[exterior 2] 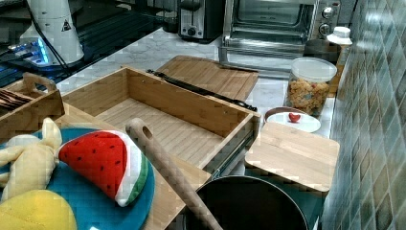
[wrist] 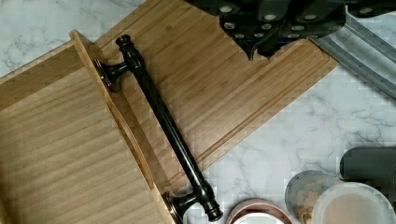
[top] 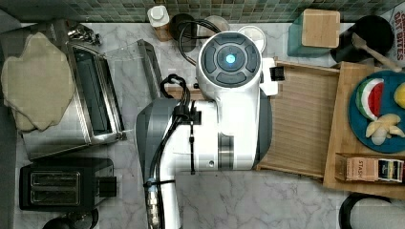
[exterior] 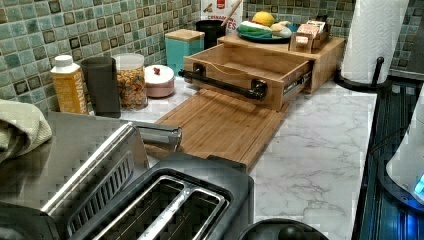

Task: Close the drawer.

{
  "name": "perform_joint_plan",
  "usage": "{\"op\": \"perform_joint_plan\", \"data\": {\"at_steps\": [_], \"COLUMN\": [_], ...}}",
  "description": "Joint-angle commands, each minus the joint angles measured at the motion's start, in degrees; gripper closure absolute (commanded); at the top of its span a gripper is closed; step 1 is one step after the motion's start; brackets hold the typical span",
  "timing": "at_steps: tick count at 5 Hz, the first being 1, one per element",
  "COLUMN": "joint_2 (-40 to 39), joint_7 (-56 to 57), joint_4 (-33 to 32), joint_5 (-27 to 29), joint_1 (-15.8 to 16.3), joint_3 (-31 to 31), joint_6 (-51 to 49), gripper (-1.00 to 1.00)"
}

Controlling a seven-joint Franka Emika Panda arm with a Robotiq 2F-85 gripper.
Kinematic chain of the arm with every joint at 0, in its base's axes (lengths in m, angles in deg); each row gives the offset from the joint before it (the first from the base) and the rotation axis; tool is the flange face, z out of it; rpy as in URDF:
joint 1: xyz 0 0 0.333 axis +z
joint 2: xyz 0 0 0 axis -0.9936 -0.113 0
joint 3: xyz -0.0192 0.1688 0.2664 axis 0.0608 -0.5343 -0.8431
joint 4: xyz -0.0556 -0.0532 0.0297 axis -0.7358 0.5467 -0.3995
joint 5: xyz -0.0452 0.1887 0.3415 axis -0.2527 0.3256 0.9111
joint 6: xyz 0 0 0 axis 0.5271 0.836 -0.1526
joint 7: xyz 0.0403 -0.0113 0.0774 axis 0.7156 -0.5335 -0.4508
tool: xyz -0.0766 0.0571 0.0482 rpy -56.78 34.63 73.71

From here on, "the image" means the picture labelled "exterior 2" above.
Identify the bamboo drawer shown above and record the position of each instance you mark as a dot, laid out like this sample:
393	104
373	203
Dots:
204	131

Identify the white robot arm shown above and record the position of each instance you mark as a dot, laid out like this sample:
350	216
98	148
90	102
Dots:
53	34

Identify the large bamboo cutting board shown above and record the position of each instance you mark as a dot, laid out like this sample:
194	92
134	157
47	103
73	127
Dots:
234	83

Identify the pink bowl with white lid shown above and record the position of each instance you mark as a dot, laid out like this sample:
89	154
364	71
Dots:
292	117

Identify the black two-slot toaster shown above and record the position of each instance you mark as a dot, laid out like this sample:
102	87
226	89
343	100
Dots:
201	20

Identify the plush watermelon slice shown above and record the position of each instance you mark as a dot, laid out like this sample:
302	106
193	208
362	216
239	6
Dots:
111	161

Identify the clear cereal jar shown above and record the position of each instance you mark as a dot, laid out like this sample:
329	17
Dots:
308	84

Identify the teal canister with bamboo lid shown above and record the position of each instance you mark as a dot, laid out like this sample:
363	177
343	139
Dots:
302	164

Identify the blue round plate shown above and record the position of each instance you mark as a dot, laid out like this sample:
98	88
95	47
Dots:
92	208

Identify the orange juice carton white cap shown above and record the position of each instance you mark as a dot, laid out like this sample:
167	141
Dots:
341	37

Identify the wooden tea bag caddy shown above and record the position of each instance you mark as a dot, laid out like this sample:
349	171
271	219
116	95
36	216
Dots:
25	103

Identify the plush cream banana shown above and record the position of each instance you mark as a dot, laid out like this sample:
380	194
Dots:
32	160

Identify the plush yellow lemon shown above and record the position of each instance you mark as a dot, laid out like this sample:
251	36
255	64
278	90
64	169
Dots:
37	210

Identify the black pan with wooden handle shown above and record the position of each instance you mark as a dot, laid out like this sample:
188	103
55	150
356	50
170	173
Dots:
233	202

